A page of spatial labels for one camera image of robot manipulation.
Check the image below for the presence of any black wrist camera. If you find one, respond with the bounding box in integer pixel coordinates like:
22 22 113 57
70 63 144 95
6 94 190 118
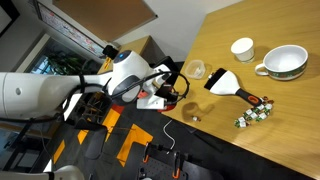
157 55 182 86

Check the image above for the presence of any clear plastic container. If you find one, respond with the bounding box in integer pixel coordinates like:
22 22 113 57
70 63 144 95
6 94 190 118
184 59 207 80

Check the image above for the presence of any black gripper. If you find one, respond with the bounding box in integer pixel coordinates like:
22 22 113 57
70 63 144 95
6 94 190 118
153 82 178 108

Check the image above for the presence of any orange black spring clamp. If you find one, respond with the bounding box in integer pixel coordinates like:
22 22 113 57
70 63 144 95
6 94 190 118
171 151 183 180
141 143 151 165

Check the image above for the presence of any white mug with green band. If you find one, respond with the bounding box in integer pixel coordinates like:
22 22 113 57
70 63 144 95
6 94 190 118
254 44 309 82

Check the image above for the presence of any white cable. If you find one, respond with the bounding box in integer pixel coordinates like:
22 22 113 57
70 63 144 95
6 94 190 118
162 119 177 150

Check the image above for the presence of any black chair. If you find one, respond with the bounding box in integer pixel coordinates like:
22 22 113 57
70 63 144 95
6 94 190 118
73 92 113 162

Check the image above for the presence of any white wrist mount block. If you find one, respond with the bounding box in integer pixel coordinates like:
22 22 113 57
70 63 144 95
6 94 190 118
135 95 168 111

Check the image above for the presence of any dark perforated board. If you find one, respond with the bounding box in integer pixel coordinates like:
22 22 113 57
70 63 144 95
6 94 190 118
137 156 191 180

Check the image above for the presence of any brown cork board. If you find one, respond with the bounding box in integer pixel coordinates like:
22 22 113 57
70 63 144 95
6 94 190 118
52 0 158 43

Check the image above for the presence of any green potted plant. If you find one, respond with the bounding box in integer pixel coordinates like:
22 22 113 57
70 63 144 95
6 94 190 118
46 52 86 76

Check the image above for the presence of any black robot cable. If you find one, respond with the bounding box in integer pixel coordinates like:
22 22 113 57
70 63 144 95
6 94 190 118
142 70 191 105

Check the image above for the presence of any white rounded machine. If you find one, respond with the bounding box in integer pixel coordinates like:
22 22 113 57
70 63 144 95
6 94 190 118
0 164 86 180

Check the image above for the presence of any wall poster strip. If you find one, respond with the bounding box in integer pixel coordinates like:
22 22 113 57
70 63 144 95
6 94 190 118
34 1 108 58

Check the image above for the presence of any white paper cup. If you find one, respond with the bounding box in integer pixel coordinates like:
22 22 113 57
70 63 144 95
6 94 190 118
230 37 256 64

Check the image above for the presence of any small black box camera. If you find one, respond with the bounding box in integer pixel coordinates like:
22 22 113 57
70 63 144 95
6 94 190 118
101 44 120 61

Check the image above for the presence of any black stand frame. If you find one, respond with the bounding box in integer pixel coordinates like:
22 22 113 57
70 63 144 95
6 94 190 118
0 118 36 173

